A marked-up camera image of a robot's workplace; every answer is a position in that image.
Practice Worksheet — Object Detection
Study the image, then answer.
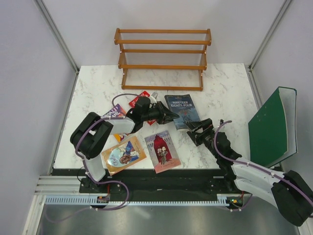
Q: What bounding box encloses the green lever arch file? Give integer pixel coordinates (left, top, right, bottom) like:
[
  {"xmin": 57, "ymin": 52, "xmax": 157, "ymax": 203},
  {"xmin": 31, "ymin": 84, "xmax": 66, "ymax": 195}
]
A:
[{"xmin": 248, "ymin": 87, "xmax": 297, "ymax": 168}]

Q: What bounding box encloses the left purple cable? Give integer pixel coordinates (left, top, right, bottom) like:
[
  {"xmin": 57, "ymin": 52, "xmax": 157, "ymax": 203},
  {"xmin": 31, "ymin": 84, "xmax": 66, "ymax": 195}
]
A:
[{"xmin": 45, "ymin": 93, "xmax": 157, "ymax": 223}]

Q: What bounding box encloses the white slotted cable duct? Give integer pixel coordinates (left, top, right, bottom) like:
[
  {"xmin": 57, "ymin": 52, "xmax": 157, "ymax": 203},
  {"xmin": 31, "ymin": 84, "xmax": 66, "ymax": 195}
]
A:
[{"xmin": 45, "ymin": 195, "xmax": 243, "ymax": 206}]

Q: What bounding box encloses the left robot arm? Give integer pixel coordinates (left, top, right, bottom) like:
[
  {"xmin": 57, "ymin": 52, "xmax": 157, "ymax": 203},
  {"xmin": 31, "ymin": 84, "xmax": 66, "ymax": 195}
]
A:
[{"xmin": 70, "ymin": 96, "xmax": 179, "ymax": 192}]

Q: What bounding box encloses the right aluminium frame post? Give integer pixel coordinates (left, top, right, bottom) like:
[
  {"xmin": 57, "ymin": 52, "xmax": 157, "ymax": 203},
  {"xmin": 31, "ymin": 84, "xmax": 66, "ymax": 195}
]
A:
[{"xmin": 247, "ymin": 0, "xmax": 293, "ymax": 72}]

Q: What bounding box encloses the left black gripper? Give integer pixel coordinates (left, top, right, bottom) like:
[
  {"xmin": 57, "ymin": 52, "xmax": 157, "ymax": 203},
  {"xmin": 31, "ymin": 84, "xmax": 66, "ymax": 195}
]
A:
[{"xmin": 142, "ymin": 101, "xmax": 179, "ymax": 125}]

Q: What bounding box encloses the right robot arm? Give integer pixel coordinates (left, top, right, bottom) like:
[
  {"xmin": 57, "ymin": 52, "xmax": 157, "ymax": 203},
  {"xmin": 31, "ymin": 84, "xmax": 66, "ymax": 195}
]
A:
[{"xmin": 186, "ymin": 118, "xmax": 313, "ymax": 227}]

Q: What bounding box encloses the Roald Dahl yellow purple book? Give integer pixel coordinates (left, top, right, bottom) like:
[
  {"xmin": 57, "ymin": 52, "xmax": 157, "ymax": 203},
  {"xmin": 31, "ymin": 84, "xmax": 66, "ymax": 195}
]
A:
[{"xmin": 101, "ymin": 104, "xmax": 131, "ymax": 143}]

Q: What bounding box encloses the orange Charlie book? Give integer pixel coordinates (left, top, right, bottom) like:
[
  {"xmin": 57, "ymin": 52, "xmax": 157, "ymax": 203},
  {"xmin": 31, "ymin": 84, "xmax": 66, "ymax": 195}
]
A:
[{"xmin": 101, "ymin": 136, "xmax": 146, "ymax": 176}]

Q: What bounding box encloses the aluminium front rail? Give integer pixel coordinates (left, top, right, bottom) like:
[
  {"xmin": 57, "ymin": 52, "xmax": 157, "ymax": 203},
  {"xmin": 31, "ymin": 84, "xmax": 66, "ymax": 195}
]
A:
[{"xmin": 34, "ymin": 175, "xmax": 302, "ymax": 196}]

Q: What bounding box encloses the purple cable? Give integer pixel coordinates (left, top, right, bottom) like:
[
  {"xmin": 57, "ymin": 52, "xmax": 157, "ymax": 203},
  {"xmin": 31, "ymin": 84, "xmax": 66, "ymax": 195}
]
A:
[
  {"xmin": 212, "ymin": 119, "xmax": 313, "ymax": 212},
  {"xmin": 45, "ymin": 93, "xmax": 157, "ymax": 223}
]

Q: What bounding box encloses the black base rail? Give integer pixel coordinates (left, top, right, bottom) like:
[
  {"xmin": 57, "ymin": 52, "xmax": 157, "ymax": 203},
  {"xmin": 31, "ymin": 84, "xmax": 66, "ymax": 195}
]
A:
[{"xmin": 50, "ymin": 167, "xmax": 287, "ymax": 202}]

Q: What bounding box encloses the red Treehouse book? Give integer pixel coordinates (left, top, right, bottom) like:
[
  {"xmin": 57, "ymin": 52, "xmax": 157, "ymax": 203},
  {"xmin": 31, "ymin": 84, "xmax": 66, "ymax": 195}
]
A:
[{"xmin": 128, "ymin": 90, "xmax": 158, "ymax": 126}]

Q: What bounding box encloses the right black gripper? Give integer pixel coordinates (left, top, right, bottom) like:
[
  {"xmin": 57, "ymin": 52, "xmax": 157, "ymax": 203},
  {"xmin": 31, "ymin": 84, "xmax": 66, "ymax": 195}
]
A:
[{"xmin": 183, "ymin": 118, "xmax": 220, "ymax": 159}]

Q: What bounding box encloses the Nineteen Eighty-Four blue book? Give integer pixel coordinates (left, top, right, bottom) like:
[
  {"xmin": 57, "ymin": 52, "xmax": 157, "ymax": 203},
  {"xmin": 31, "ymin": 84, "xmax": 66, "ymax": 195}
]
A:
[{"xmin": 164, "ymin": 94, "xmax": 200, "ymax": 131}]

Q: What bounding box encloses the wooden book rack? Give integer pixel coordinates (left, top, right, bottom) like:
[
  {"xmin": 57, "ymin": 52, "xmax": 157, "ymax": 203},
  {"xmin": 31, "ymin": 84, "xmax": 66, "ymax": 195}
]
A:
[{"xmin": 113, "ymin": 28, "xmax": 212, "ymax": 91}]

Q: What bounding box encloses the grey red curtain book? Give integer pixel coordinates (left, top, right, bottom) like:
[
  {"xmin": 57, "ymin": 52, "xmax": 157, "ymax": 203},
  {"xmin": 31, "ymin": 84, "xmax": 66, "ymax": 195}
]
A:
[{"xmin": 145, "ymin": 131, "xmax": 181, "ymax": 174}]

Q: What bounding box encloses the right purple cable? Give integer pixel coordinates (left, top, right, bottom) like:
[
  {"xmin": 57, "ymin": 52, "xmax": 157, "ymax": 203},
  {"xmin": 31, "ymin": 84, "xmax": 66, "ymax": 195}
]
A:
[{"xmin": 212, "ymin": 119, "xmax": 313, "ymax": 212}]

